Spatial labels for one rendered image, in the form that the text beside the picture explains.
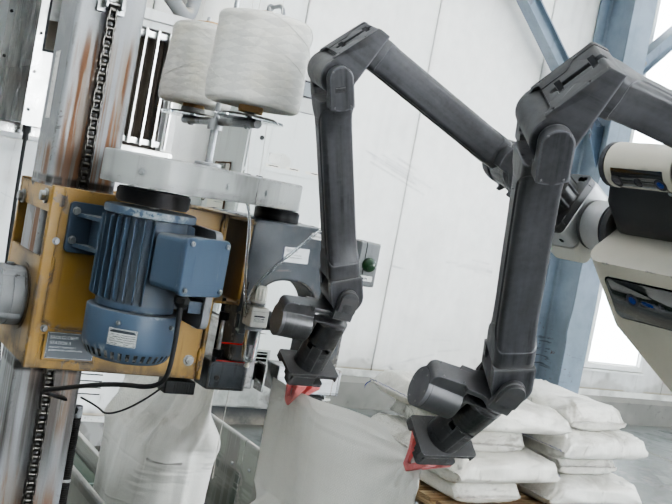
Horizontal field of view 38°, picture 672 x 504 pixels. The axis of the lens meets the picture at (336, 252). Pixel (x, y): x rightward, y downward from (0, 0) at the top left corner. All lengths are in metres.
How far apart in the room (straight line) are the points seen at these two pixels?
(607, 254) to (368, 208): 5.09
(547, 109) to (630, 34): 6.56
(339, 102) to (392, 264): 5.39
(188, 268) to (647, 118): 0.72
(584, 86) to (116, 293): 0.82
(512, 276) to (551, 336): 6.57
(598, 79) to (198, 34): 0.96
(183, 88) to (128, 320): 0.51
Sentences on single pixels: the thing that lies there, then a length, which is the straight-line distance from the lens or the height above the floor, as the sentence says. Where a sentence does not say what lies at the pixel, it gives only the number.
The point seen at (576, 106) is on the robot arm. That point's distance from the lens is 1.13.
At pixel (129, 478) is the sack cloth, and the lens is 2.25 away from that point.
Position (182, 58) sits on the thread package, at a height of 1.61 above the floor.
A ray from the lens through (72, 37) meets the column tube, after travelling 1.79.
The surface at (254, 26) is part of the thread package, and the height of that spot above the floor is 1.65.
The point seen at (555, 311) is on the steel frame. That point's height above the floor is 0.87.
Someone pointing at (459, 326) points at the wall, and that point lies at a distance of 7.35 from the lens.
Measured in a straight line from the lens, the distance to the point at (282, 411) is 1.85.
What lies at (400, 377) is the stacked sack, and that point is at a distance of 4.94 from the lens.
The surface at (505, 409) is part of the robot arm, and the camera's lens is 1.37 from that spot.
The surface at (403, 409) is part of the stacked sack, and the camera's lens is 4.97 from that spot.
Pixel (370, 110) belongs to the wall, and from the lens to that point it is 6.70.
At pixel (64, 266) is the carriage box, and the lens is 1.75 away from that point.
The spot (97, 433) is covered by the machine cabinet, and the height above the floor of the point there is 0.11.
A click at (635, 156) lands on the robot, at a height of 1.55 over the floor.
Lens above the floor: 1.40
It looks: 3 degrees down
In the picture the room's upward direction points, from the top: 11 degrees clockwise
